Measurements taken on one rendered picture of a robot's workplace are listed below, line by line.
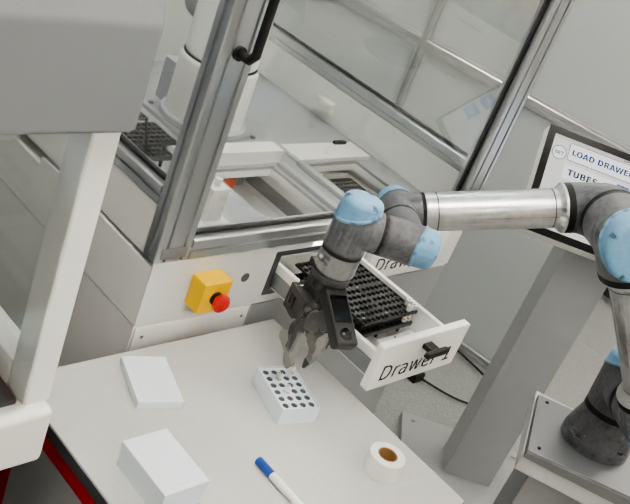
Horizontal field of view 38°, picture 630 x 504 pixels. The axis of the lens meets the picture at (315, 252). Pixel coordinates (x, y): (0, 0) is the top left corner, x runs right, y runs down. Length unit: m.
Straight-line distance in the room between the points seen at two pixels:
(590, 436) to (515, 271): 1.66
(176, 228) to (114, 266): 0.19
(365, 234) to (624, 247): 0.44
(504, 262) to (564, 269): 0.96
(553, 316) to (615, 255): 1.14
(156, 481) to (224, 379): 0.39
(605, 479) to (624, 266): 0.54
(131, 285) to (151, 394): 0.23
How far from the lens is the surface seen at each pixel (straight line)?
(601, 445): 2.06
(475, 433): 3.00
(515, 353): 2.84
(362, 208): 1.55
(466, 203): 1.73
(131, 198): 1.76
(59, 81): 1.08
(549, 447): 2.04
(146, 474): 1.50
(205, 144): 1.63
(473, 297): 3.75
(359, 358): 1.85
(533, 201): 1.76
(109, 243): 1.83
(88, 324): 1.94
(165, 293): 1.79
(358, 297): 1.97
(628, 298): 1.74
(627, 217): 1.66
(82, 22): 1.06
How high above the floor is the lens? 1.83
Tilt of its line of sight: 27 degrees down
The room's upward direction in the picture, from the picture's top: 22 degrees clockwise
